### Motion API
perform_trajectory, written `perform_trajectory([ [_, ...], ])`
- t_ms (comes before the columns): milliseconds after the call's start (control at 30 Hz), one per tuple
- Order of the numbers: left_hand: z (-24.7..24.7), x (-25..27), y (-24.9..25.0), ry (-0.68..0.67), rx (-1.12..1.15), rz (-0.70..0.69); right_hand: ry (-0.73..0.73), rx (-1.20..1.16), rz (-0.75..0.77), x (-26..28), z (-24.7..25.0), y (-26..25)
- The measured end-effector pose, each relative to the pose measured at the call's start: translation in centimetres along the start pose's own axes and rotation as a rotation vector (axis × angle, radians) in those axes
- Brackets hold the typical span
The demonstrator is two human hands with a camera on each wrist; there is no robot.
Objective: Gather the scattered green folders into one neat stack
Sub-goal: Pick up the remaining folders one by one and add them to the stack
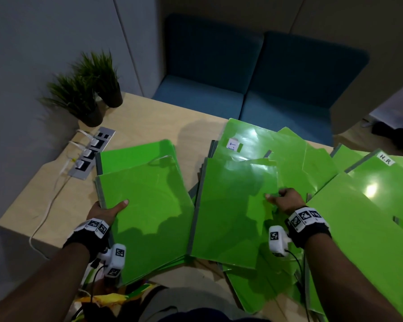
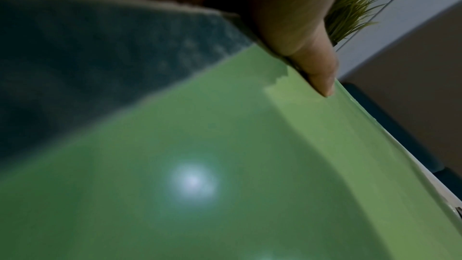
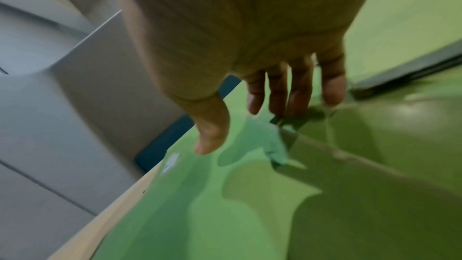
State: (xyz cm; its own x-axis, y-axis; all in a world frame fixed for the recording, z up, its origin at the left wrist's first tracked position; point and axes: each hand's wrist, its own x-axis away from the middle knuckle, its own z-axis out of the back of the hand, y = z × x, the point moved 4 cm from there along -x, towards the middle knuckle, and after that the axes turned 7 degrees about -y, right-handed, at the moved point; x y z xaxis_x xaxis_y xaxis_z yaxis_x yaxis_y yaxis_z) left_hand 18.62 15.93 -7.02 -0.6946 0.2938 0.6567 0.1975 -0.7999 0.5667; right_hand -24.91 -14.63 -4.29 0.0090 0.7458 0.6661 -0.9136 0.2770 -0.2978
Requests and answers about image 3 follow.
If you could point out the blue fabric sofa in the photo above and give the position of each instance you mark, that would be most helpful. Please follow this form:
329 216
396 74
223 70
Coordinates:
162 144

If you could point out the person's right hand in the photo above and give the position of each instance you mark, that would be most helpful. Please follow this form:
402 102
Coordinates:
234 19

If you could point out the pile of green folders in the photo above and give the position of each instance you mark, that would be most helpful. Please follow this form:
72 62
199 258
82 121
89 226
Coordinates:
361 196

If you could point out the beige partition panel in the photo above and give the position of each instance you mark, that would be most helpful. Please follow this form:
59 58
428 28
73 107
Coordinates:
108 82

